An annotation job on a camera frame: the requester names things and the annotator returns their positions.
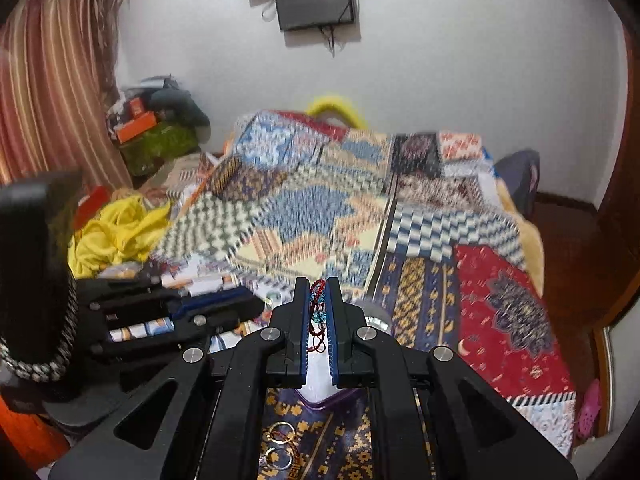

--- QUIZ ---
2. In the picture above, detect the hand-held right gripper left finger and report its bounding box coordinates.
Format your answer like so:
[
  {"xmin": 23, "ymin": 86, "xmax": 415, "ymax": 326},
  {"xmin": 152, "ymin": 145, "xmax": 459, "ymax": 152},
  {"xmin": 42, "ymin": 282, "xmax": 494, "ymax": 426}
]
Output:
[{"xmin": 50, "ymin": 277, "xmax": 308, "ymax": 480}]

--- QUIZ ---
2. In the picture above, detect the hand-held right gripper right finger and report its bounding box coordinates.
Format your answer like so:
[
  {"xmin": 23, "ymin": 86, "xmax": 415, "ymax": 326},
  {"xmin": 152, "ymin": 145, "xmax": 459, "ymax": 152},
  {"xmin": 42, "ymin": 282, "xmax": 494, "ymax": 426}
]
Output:
[{"xmin": 327, "ymin": 277, "xmax": 576, "ymax": 480}]

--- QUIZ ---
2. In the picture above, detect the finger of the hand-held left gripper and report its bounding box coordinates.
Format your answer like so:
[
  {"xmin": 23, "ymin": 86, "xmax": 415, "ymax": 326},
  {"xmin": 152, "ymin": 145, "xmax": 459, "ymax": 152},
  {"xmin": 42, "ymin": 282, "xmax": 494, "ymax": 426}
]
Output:
[
  {"xmin": 90, "ymin": 312, "xmax": 236, "ymax": 368},
  {"xmin": 75, "ymin": 272, "xmax": 264, "ymax": 322}
]

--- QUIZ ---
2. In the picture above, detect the red and blue beaded bracelet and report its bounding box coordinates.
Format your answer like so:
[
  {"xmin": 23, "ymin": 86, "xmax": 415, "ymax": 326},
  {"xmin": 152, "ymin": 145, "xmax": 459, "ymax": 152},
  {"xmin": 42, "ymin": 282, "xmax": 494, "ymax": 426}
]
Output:
[{"xmin": 309, "ymin": 279, "xmax": 332, "ymax": 357}]

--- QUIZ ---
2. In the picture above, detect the clear plastic container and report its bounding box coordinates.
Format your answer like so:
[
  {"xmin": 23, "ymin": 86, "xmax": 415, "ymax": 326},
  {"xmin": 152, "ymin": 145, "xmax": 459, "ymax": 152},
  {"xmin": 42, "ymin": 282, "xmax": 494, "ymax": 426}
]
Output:
[{"xmin": 295, "ymin": 354, "xmax": 372, "ymax": 413}]

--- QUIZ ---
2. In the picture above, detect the red box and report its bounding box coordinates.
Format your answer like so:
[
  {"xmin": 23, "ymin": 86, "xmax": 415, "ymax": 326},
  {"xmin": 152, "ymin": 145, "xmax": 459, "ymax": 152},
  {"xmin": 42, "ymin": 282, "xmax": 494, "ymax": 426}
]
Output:
[{"xmin": 74, "ymin": 185, "xmax": 112, "ymax": 232}]

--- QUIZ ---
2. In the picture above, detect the yellow cloth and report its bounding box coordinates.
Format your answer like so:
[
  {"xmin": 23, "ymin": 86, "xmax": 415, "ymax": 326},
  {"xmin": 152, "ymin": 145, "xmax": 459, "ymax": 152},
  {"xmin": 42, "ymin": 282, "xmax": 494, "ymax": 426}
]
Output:
[{"xmin": 67, "ymin": 195, "xmax": 173, "ymax": 279}]

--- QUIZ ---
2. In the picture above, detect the gold hoop earring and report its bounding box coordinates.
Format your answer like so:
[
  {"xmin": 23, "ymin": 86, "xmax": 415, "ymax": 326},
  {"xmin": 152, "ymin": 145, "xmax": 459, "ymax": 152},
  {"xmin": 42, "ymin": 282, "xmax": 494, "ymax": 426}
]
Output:
[
  {"xmin": 262, "ymin": 447, "xmax": 297, "ymax": 472},
  {"xmin": 269, "ymin": 422, "xmax": 297, "ymax": 444}
]

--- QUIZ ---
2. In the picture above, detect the patchwork printed blanket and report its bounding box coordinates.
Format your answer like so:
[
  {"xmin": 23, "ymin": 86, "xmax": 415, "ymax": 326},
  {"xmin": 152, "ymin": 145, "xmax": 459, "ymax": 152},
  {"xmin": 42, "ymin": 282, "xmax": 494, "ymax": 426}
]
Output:
[{"xmin": 145, "ymin": 109, "xmax": 577, "ymax": 480}]

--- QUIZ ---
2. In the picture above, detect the orange box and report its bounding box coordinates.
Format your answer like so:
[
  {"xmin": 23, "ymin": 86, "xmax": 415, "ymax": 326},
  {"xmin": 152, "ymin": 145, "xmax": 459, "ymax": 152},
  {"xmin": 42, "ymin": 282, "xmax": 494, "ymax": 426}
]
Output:
[{"xmin": 114, "ymin": 111, "xmax": 157, "ymax": 144}]

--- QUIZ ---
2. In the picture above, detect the green bag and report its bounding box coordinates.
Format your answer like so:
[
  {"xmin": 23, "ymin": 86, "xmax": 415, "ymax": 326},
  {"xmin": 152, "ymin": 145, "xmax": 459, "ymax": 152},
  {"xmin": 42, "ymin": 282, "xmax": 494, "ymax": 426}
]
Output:
[{"xmin": 120, "ymin": 122, "xmax": 202, "ymax": 177}]

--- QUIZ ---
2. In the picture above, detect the striped curtain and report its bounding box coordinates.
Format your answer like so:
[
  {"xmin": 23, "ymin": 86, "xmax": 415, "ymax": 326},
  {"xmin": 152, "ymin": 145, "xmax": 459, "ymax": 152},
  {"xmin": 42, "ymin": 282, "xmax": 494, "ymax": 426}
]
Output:
[{"xmin": 0, "ymin": 0, "xmax": 137, "ymax": 187}]

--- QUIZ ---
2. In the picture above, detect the grey cloth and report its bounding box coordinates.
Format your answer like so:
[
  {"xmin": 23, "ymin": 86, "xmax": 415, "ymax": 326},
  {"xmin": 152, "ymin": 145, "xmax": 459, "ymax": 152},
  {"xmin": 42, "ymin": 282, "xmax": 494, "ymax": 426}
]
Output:
[{"xmin": 149, "ymin": 87, "xmax": 212, "ymax": 129}]

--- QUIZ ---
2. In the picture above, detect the cream fleece blanket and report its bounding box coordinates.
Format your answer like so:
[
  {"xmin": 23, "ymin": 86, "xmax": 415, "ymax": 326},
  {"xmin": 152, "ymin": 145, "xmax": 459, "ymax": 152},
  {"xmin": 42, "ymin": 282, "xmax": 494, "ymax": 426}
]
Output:
[{"xmin": 500, "ymin": 185, "xmax": 547, "ymax": 296}]

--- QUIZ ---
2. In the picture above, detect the yellow plastic object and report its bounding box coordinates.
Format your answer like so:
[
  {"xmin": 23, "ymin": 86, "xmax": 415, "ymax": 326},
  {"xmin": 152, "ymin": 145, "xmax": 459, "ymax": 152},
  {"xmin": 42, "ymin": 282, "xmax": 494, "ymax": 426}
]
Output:
[{"xmin": 306, "ymin": 92, "xmax": 369, "ymax": 129}]

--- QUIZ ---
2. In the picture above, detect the dark blue pillow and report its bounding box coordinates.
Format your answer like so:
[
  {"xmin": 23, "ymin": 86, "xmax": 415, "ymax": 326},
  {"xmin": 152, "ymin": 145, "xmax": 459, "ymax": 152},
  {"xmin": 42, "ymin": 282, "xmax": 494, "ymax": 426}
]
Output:
[{"xmin": 492, "ymin": 148, "xmax": 541, "ymax": 222}]

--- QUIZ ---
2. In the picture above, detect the pink shoe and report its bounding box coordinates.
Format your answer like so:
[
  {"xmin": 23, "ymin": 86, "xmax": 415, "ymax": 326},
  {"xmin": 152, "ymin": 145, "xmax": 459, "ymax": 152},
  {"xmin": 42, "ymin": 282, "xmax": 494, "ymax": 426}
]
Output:
[{"xmin": 574, "ymin": 378, "xmax": 602, "ymax": 439}]

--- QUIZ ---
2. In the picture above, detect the wooden door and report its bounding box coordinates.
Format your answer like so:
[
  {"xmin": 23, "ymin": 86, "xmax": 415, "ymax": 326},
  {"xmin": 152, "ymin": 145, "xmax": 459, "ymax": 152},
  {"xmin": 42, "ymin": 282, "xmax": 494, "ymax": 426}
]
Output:
[{"xmin": 592, "ymin": 25, "xmax": 640, "ymax": 346}]

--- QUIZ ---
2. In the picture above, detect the black white braided cord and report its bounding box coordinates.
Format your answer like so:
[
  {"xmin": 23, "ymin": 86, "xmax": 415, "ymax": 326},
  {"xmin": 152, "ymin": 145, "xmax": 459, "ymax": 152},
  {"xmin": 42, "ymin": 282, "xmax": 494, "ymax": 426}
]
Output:
[{"xmin": 0, "ymin": 275, "xmax": 79, "ymax": 382}]

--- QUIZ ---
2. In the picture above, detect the black hanging cable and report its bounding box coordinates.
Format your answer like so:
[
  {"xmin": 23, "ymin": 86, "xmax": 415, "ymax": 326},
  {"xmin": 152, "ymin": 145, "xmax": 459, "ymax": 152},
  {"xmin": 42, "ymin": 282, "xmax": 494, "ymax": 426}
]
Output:
[{"xmin": 320, "ymin": 24, "xmax": 343, "ymax": 59}]

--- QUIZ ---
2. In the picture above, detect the black wall-mounted box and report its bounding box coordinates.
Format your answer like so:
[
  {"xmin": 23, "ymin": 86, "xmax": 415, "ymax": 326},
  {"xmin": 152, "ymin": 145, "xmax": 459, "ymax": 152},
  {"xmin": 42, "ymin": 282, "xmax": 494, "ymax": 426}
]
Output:
[{"xmin": 274, "ymin": 0, "xmax": 360, "ymax": 32}]

